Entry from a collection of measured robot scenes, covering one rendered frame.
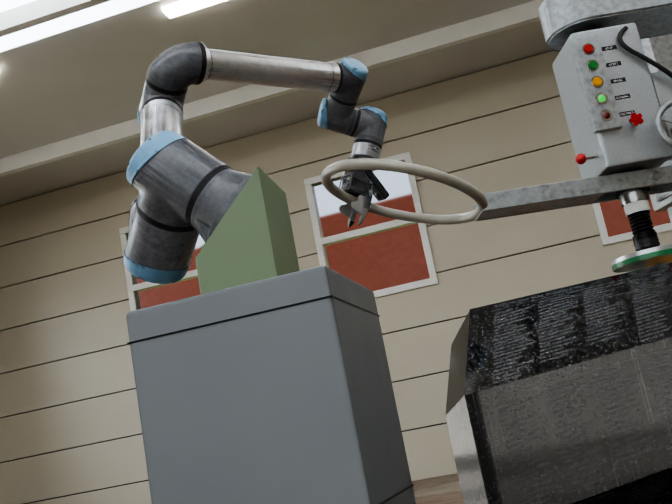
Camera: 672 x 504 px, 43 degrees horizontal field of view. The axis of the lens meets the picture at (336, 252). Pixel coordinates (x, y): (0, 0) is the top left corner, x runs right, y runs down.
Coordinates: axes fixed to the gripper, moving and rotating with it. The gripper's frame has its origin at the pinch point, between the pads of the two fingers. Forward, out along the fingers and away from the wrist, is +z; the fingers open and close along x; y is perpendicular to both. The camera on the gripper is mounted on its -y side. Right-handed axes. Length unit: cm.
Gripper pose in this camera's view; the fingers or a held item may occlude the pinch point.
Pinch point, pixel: (356, 223)
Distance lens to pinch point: 265.0
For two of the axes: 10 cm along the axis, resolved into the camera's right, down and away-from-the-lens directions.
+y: -8.4, -2.9, -4.6
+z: -2.1, 9.5, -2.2
